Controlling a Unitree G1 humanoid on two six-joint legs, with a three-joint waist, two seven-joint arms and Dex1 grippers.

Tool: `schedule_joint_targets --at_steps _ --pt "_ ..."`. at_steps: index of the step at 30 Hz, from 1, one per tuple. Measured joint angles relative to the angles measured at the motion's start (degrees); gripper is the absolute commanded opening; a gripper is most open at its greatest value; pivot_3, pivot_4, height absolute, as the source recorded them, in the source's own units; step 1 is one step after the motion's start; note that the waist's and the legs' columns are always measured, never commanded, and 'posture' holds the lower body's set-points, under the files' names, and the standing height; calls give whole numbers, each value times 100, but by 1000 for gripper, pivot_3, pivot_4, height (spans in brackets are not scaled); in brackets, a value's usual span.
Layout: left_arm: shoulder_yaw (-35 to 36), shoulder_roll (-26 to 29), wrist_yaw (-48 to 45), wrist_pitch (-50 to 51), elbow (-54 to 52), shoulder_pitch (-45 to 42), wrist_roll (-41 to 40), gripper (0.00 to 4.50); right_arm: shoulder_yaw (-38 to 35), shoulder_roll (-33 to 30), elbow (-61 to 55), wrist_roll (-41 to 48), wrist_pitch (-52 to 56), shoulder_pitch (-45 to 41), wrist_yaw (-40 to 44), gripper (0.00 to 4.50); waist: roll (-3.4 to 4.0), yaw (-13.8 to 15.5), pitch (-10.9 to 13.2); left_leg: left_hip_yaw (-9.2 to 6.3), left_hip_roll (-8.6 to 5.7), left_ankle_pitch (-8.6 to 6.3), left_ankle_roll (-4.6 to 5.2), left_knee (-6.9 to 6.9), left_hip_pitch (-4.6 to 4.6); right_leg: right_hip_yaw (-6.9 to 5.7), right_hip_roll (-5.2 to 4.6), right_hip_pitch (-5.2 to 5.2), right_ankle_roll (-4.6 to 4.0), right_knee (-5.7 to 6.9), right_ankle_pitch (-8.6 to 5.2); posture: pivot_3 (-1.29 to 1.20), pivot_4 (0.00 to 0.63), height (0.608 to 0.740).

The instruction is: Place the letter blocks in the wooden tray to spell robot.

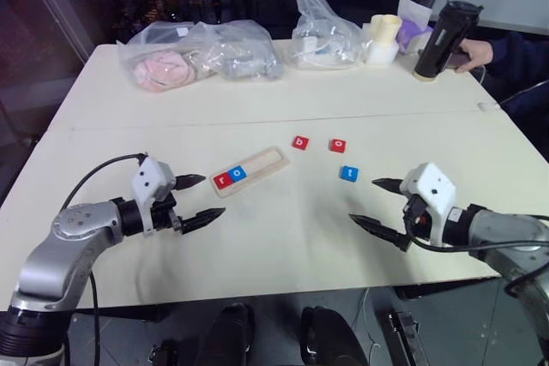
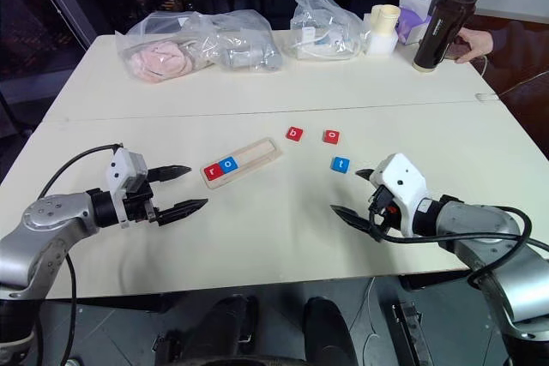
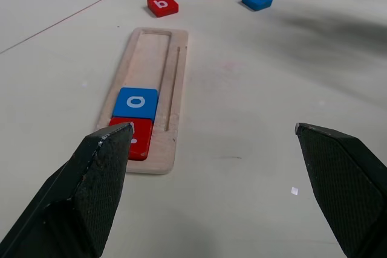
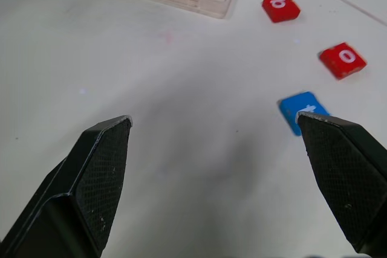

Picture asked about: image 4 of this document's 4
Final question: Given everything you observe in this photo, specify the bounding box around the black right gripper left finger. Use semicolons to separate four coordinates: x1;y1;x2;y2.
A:
0;115;133;258

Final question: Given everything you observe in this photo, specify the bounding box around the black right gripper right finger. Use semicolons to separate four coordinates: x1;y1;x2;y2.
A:
297;111;387;258

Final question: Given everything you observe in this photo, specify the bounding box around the blue letter tile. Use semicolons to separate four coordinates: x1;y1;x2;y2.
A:
278;91;331;137

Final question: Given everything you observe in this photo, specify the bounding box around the red letter o block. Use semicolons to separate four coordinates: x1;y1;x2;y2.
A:
319;42;368;80

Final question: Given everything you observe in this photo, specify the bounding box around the red tile letter b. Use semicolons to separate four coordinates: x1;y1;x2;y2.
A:
261;0;302;24

